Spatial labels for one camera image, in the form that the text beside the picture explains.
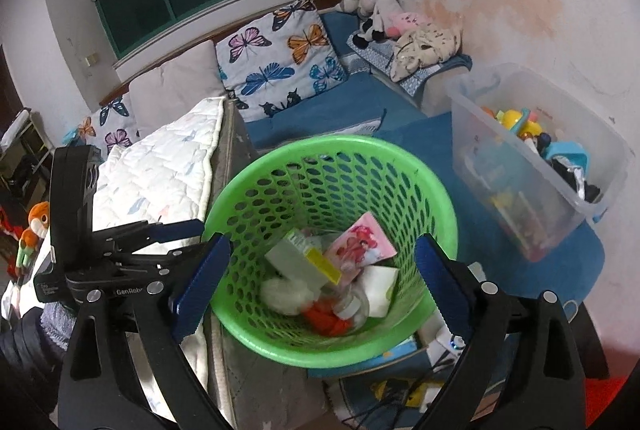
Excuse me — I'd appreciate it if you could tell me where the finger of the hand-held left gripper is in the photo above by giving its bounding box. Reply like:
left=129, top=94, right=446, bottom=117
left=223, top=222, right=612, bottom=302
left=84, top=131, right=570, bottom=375
left=92, top=219, right=205, bottom=255
left=112, top=242, right=213, bottom=283

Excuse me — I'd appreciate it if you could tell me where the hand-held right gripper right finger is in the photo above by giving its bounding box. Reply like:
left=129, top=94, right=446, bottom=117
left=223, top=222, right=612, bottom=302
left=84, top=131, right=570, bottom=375
left=414, top=232, right=586, bottom=430

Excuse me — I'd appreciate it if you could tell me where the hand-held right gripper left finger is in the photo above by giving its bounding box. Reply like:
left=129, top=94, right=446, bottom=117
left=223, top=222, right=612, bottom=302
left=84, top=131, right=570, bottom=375
left=59, top=232, right=233, bottom=430

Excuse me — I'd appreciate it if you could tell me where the white small carton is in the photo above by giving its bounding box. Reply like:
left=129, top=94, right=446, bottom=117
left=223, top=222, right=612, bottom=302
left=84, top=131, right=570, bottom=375
left=362, top=266, right=400, bottom=318

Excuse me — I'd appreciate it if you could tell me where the white tissue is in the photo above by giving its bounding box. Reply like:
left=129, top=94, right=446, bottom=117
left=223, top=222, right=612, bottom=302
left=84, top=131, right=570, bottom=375
left=259, top=277, right=313, bottom=317

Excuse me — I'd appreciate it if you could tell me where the clear plastic bottle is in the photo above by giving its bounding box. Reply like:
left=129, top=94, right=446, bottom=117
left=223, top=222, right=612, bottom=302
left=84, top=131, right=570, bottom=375
left=330, top=282, right=371, bottom=333

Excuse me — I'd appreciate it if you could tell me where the pink printed packet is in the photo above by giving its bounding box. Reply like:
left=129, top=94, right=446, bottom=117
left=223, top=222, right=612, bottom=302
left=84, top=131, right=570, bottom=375
left=325, top=211, right=398, bottom=271

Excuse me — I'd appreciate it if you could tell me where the white tissue pack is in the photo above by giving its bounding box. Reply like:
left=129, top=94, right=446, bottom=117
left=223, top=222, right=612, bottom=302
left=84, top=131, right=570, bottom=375
left=265, top=230, right=343, bottom=293

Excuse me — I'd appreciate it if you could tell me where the red foam net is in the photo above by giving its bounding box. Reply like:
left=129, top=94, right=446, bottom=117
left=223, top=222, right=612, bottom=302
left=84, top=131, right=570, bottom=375
left=302, top=300, right=351, bottom=336

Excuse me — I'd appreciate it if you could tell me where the green plastic mesh basket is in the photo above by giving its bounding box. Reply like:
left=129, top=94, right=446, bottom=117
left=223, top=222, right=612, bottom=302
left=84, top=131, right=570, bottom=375
left=201, top=135, right=458, bottom=370

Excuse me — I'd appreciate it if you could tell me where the orange plush toy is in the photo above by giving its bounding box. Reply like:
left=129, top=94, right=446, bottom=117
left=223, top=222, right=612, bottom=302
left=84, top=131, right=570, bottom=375
left=6, top=201, right=51, bottom=281

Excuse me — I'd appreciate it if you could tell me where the blue floor mat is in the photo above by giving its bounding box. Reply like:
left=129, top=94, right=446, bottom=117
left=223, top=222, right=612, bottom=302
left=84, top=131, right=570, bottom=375
left=370, top=110, right=606, bottom=301

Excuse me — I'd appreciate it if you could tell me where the white device with blue light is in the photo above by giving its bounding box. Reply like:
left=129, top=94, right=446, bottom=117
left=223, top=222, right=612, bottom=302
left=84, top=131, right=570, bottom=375
left=427, top=310, right=468, bottom=353

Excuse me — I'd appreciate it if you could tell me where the white quilted mattress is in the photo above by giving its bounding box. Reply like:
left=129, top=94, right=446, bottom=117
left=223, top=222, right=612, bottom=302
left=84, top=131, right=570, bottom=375
left=5, top=96, right=331, bottom=430

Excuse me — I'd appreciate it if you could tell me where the red plush toy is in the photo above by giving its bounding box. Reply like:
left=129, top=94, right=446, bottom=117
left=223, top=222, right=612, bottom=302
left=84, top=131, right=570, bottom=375
left=0, top=202, right=23, bottom=243

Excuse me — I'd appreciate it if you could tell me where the children's picture book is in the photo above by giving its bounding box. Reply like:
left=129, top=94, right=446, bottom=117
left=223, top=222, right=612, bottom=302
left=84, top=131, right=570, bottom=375
left=307, top=332, right=426, bottom=378

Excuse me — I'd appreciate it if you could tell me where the metal shelf rack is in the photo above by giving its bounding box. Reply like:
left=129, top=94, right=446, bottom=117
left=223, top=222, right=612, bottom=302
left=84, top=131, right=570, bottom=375
left=0, top=110, right=53, bottom=201

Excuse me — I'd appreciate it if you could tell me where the small butterfly print pillow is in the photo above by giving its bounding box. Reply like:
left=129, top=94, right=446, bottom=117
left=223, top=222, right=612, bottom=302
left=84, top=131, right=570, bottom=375
left=75, top=92, right=141, bottom=155

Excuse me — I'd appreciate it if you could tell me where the yellow printed item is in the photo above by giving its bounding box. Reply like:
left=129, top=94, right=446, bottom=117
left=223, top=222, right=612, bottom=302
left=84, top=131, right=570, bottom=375
left=370, top=377, right=441, bottom=411

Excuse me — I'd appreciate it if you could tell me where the beige pillow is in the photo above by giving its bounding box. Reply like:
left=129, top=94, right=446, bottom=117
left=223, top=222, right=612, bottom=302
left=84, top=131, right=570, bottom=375
left=162, top=40, right=223, bottom=108
left=129, top=67, right=173, bottom=138

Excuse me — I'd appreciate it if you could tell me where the clear plastic storage box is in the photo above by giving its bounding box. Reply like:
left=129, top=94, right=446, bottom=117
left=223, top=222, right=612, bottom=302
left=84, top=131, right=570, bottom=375
left=445, top=62, right=630, bottom=263

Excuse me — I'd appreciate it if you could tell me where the person's dark clothing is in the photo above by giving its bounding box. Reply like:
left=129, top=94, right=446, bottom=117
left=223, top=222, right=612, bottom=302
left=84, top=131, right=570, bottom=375
left=0, top=310, right=68, bottom=416

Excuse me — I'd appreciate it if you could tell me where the dark wooden door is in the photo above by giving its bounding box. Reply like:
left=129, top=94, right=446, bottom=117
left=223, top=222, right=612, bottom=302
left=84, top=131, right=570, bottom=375
left=0, top=44, right=23, bottom=121

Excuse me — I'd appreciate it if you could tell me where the pile of colourful toys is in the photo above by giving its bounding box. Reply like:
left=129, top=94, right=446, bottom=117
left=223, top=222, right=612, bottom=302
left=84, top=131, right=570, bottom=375
left=470, top=104, right=603, bottom=255

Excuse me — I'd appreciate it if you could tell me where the blue bed sheet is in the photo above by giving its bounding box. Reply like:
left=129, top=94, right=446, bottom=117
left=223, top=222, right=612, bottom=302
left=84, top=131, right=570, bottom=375
left=245, top=10, right=451, bottom=151

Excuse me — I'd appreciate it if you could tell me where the large butterfly print pillow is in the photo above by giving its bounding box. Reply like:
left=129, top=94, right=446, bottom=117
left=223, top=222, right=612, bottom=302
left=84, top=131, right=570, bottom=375
left=216, top=0, right=349, bottom=123

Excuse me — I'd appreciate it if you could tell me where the red object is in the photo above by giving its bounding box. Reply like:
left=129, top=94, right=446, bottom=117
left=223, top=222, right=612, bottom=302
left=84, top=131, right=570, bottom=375
left=585, top=377, right=626, bottom=426

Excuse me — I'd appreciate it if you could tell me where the blue checked cloth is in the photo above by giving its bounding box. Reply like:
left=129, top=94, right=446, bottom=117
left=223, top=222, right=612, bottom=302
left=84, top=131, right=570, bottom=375
left=345, top=37, right=473, bottom=98

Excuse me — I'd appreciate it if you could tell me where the cream spotted cloth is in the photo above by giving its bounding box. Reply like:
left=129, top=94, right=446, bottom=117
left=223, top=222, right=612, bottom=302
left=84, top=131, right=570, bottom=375
left=389, top=24, right=466, bottom=83

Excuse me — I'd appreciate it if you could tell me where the pink plush toy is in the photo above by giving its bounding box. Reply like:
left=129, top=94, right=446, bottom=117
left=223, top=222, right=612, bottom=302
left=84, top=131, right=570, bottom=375
left=392, top=10, right=431, bottom=38

